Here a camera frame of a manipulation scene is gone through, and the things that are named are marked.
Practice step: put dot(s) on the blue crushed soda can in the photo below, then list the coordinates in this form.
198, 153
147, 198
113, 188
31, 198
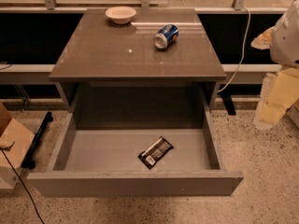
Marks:
165, 36

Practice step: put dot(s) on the black bar on floor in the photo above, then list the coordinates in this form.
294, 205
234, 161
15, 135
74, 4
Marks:
28, 161

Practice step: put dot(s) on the grey open top drawer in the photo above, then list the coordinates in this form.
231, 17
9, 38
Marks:
104, 162

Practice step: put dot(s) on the cardboard box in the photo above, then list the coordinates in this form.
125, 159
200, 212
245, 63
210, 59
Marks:
15, 138

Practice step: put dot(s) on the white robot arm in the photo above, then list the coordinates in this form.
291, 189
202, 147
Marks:
284, 48

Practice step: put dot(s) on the grey cabinet with counter top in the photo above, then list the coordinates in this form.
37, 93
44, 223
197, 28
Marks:
113, 77

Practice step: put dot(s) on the black rxbar chocolate wrapper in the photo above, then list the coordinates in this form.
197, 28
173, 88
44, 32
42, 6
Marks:
155, 152

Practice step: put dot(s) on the white box on floor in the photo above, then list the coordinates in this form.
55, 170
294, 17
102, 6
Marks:
8, 177

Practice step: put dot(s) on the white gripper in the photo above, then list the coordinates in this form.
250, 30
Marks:
286, 41

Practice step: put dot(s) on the white paper bowl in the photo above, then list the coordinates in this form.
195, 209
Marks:
120, 15

